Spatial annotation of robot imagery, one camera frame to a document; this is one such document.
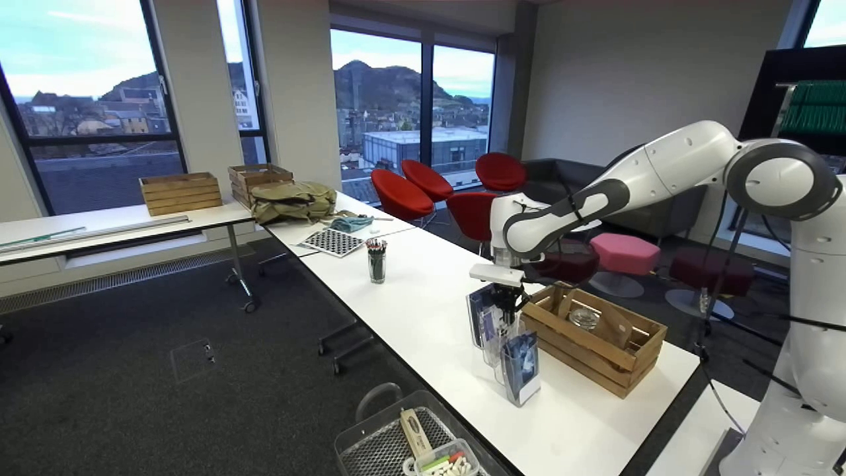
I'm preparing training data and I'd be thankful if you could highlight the black panel frame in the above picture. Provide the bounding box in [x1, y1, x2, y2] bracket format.
[738, 46, 846, 161]

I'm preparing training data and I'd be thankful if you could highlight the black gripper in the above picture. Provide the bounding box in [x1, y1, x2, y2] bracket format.
[485, 280, 534, 337]

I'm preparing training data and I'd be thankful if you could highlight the green ribbed panel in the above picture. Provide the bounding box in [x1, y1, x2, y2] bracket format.
[773, 79, 846, 140]

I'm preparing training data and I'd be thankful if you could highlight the light wooden crate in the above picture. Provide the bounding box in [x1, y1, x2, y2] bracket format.
[136, 169, 225, 221]

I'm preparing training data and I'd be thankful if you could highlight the wooden slat crate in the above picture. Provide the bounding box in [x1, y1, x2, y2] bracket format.
[518, 278, 669, 403]

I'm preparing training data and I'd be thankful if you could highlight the brown paper bag with label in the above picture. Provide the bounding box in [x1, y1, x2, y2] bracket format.
[602, 313, 656, 354]

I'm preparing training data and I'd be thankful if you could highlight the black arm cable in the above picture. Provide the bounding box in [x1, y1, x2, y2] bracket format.
[702, 307, 846, 435]

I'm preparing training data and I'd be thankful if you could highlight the olive green bag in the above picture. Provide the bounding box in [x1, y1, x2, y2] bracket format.
[245, 181, 339, 229]

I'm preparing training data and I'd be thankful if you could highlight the plain brown paper bag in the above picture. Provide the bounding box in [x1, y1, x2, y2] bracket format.
[538, 287, 575, 321]

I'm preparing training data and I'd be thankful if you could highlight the dark cup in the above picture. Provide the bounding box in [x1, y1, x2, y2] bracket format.
[364, 237, 390, 287]

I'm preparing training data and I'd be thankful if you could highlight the pink stool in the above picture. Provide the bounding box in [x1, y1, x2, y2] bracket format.
[586, 230, 664, 303]

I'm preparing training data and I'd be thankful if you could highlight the teal flat item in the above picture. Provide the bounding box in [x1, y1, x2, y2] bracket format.
[324, 209, 377, 237]

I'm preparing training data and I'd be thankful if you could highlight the checkered pad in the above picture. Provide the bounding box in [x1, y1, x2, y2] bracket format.
[299, 229, 364, 260]

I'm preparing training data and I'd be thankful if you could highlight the dark red stool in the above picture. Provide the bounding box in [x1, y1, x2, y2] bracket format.
[537, 246, 602, 287]
[664, 249, 756, 324]

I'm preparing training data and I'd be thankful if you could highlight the dark sofa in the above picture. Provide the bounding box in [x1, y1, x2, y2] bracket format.
[522, 156, 707, 242]

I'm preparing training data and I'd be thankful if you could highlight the clear round jar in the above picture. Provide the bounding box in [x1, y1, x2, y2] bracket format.
[566, 303, 602, 333]

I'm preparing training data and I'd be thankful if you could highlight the white folding table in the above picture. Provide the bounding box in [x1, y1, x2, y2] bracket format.
[0, 198, 261, 316]

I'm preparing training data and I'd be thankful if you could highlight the white patterned box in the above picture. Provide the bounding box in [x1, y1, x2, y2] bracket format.
[402, 438, 488, 476]

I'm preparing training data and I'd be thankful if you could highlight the black tripod stand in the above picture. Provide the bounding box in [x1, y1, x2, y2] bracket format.
[689, 189, 751, 354]

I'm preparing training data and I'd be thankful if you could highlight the wire mesh basket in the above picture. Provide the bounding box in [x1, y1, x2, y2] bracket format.
[329, 381, 496, 476]

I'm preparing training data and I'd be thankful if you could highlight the blue standing box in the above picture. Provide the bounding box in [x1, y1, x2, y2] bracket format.
[467, 287, 496, 349]

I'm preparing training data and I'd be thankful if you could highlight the beige stick item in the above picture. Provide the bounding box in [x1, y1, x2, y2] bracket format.
[395, 409, 432, 461]

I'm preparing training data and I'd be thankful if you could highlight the blue white box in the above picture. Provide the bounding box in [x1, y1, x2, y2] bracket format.
[500, 332, 545, 409]

